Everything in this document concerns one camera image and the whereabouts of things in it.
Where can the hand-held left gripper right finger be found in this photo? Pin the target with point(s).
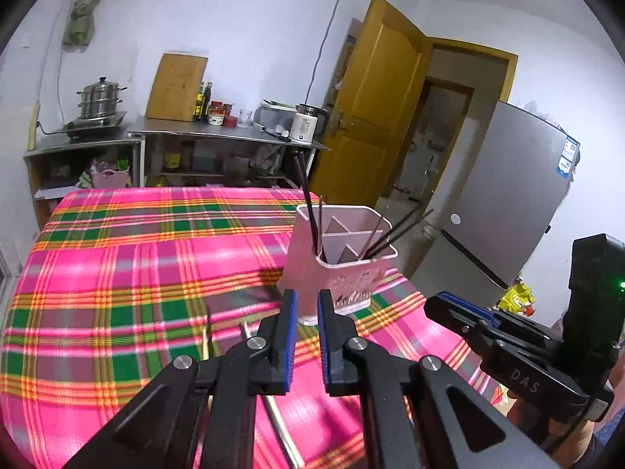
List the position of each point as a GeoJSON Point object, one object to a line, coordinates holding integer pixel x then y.
{"type": "Point", "coordinates": [323, 332]}

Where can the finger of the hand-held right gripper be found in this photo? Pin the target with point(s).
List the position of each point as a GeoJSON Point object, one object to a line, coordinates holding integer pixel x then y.
{"type": "Point", "coordinates": [464, 304]}
{"type": "Point", "coordinates": [454, 320]}

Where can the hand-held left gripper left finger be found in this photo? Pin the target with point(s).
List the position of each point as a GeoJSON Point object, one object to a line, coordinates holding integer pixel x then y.
{"type": "Point", "coordinates": [291, 332]}

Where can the pink plastic utensil holder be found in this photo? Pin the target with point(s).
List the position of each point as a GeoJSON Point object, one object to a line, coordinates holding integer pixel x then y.
{"type": "Point", "coordinates": [302, 273]}

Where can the beige wooden chopstick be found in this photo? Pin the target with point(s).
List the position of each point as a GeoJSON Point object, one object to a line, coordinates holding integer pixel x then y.
{"type": "Point", "coordinates": [207, 344]}

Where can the person's right forearm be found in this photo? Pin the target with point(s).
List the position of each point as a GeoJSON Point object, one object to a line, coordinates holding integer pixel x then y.
{"type": "Point", "coordinates": [532, 425]}

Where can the yellow plastic bag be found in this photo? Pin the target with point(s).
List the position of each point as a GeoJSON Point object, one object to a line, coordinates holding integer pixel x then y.
{"type": "Point", "coordinates": [517, 298]}

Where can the grey refrigerator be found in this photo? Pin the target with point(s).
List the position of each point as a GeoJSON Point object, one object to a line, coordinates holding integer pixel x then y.
{"type": "Point", "coordinates": [508, 180]}

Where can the grey cloth under counter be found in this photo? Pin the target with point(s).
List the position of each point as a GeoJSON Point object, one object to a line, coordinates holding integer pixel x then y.
{"type": "Point", "coordinates": [266, 156]}

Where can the pink plaid tablecloth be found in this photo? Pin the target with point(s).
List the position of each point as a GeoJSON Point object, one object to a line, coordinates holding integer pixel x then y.
{"type": "Point", "coordinates": [122, 278]}

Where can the white electric kettle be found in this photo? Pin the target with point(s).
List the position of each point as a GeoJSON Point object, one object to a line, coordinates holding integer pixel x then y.
{"type": "Point", "coordinates": [303, 127]}

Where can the yellow container under counter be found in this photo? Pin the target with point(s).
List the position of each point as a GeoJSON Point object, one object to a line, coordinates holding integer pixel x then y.
{"type": "Point", "coordinates": [172, 161]}

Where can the clear plastic container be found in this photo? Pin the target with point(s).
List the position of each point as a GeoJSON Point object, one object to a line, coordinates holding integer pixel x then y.
{"type": "Point", "coordinates": [276, 117]}

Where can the yellow wooden door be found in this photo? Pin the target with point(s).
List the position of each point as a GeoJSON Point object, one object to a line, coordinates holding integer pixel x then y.
{"type": "Point", "coordinates": [371, 107]}

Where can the clear glass cup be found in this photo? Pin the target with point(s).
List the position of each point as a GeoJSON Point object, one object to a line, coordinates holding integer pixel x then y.
{"type": "Point", "coordinates": [245, 119]}

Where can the long steel counter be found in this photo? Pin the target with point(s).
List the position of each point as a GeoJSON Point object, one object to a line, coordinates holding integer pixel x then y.
{"type": "Point", "coordinates": [195, 129]}

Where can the white jar with red lid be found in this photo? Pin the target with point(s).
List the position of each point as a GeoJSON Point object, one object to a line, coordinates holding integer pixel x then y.
{"type": "Point", "coordinates": [216, 116]}

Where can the pink basket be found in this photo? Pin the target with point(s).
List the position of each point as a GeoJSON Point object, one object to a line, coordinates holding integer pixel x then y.
{"type": "Point", "coordinates": [110, 178]}

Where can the dark oil bottle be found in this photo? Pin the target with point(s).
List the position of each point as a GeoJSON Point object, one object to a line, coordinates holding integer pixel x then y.
{"type": "Point", "coordinates": [199, 103]}

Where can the green oil bottle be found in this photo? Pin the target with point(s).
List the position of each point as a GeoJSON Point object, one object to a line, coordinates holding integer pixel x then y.
{"type": "Point", "coordinates": [208, 100]}

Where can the wooden cutting board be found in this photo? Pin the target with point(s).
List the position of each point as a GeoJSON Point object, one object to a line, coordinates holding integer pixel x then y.
{"type": "Point", "coordinates": [176, 88]}

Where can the gas stove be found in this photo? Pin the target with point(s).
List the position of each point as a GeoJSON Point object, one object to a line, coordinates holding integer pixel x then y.
{"type": "Point", "coordinates": [93, 127]}

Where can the steel counter with stove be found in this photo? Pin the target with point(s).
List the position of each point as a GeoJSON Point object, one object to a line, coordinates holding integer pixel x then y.
{"type": "Point", "coordinates": [73, 145]}

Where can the steel steamer pot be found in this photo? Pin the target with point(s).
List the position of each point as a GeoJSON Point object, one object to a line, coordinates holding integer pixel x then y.
{"type": "Point", "coordinates": [100, 100]}

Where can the wooden rolling pin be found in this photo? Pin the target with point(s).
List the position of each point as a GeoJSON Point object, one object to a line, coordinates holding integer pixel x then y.
{"type": "Point", "coordinates": [33, 127]}

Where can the green hanging cloth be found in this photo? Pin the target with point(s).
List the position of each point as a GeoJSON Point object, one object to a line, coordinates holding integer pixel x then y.
{"type": "Point", "coordinates": [80, 19]}

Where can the yellow door frame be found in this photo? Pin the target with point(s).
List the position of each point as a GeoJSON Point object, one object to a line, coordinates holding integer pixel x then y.
{"type": "Point", "coordinates": [468, 49]}

